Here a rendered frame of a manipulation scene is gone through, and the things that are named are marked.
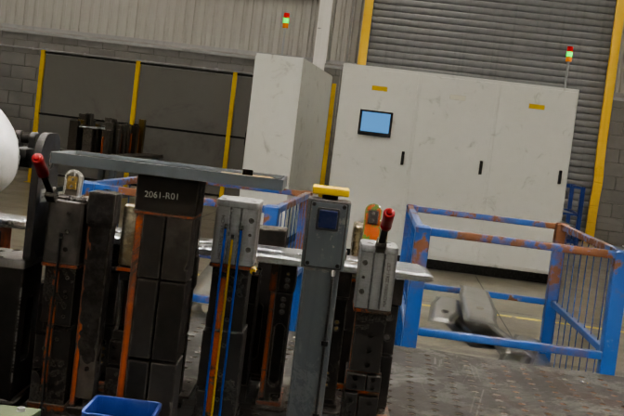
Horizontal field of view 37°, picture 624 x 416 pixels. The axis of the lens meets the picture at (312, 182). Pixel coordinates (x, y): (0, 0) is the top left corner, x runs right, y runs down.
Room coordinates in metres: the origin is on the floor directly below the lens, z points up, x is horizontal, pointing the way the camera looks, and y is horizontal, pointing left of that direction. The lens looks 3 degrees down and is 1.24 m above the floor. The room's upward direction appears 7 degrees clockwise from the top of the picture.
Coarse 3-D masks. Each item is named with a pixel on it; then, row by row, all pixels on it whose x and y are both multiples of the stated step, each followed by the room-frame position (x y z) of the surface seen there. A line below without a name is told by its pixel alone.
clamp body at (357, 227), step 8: (360, 224) 2.00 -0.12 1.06; (360, 232) 1.97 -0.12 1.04; (352, 240) 2.01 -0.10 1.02; (352, 248) 1.98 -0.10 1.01; (352, 280) 1.98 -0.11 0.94; (352, 288) 1.98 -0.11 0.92; (352, 296) 1.98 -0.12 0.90; (352, 304) 1.98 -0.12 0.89; (352, 312) 1.98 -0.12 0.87; (344, 320) 1.98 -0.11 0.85; (352, 320) 1.98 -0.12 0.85; (344, 328) 1.98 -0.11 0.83; (352, 328) 1.98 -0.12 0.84; (344, 336) 1.98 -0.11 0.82; (344, 344) 1.98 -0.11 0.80; (344, 352) 1.98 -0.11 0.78; (344, 360) 1.98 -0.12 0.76; (344, 368) 1.98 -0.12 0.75
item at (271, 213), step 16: (128, 192) 3.61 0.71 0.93; (272, 192) 4.73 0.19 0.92; (288, 192) 4.72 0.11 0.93; (304, 192) 4.68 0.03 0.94; (272, 208) 3.55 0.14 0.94; (288, 208) 3.85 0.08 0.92; (304, 208) 4.68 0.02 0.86; (272, 224) 3.55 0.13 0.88; (288, 224) 4.02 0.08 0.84; (304, 224) 4.68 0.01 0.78; (208, 256) 4.76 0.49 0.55; (208, 272) 4.36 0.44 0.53; (208, 288) 4.06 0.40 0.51; (192, 304) 4.19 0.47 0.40; (208, 304) 3.76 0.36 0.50
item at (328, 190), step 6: (318, 186) 1.49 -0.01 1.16; (324, 186) 1.51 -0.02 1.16; (330, 186) 1.53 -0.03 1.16; (318, 192) 1.48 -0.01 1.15; (324, 192) 1.48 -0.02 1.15; (330, 192) 1.48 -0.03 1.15; (336, 192) 1.48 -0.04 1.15; (342, 192) 1.48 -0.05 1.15; (348, 192) 1.48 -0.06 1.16; (324, 198) 1.50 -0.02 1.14; (330, 198) 1.50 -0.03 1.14; (336, 198) 1.50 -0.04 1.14
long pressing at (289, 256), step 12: (0, 216) 1.87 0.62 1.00; (12, 216) 1.89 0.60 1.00; (24, 216) 1.91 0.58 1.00; (120, 228) 1.90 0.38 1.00; (120, 240) 1.76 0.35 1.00; (204, 240) 1.87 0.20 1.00; (204, 252) 1.75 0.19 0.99; (264, 252) 1.81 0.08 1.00; (276, 252) 1.86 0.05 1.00; (288, 252) 1.86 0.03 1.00; (300, 252) 1.88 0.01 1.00; (276, 264) 1.75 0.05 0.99; (288, 264) 1.75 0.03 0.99; (300, 264) 1.75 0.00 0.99; (348, 264) 1.76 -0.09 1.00; (396, 264) 1.87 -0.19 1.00; (408, 264) 1.89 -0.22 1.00; (396, 276) 1.75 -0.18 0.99; (408, 276) 1.75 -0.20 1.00; (420, 276) 1.75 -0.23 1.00; (432, 276) 1.79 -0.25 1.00
